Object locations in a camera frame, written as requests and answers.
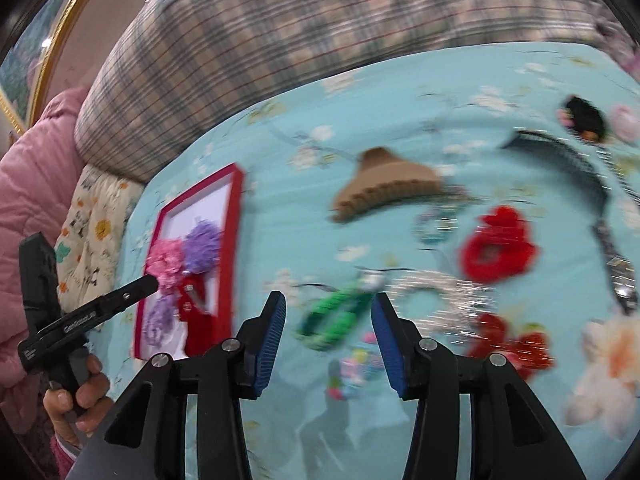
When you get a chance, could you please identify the red cardboard box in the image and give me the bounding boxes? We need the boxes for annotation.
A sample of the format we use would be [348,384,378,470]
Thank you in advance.
[132,162,246,361]

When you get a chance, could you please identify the person's left hand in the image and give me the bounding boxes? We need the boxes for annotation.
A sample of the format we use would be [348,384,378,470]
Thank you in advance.
[42,354,115,448]

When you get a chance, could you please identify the pink flower scrunchie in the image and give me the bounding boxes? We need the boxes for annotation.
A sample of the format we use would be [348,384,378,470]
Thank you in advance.
[146,239,187,288]

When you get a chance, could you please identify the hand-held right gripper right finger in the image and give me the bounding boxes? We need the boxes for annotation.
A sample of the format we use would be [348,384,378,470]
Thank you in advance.
[370,292,587,480]

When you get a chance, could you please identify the dark patterned hair clip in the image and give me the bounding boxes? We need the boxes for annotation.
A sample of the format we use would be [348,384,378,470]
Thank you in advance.
[592,217,638,316]

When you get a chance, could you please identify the plaid pillow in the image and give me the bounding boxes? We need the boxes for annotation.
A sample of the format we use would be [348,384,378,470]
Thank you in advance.
[74,0,626,186]

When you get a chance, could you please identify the red flower hair clips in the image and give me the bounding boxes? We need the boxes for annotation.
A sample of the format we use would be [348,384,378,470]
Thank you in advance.
[467,312,556,381]

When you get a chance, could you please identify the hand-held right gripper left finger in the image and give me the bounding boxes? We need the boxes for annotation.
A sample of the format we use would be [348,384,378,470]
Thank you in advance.
[67,290,288,480]

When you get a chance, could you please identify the gold picture frame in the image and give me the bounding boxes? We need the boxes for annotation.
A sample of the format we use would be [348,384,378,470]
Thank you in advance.
[0,0,118,133]

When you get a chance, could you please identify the pink quilted blanket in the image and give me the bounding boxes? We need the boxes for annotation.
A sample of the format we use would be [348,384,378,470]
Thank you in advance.
[0,87,93,433]

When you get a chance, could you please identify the tan hair claw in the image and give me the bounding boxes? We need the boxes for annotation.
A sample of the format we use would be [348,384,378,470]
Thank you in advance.
[327,146,446,223]

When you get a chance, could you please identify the cartoon animal print pillow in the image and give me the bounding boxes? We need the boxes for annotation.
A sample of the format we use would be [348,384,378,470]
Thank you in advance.
[55,162,146,341]

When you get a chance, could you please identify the lavender beaded scrunchie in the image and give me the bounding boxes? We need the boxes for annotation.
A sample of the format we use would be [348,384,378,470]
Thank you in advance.
[141,295,176,346]

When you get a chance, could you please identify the blue floral bed sheet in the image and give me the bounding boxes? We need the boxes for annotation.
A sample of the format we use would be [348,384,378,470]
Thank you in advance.
[90,42,640,480]

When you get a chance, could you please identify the black comb headband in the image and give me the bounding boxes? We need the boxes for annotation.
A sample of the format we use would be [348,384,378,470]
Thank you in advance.
[500,129,613,221]

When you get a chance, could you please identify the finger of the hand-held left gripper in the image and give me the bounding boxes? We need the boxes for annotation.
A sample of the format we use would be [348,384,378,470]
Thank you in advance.
[97,275,160,313]

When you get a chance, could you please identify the pink hair tie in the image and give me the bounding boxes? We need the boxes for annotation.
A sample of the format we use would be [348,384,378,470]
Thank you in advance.
[609,105,640,143]

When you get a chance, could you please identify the green braided bracelet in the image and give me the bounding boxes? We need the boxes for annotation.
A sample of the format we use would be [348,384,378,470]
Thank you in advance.
[295,280,373,351]

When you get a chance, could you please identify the colourful small hair clips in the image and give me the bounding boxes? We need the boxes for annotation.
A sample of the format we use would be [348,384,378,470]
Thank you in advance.
[325,332,386,401]

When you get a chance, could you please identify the purple flower scrunchie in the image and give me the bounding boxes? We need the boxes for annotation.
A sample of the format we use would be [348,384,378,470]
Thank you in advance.
[182,221,223,273]

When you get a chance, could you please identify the silver pearl crown clip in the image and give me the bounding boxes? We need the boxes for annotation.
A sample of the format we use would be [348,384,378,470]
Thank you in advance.
[380,270,496,341]

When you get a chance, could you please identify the red velvet bow clip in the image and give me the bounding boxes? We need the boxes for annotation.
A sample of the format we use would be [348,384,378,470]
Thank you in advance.
[172,272,233,356]

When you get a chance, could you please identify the black fuzzy hair clip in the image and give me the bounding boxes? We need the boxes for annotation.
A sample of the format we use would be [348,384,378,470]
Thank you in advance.
[555,95,608,141]

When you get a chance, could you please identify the red flower hair clip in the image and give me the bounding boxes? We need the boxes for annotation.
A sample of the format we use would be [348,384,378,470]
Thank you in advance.
[459,205,543,283]

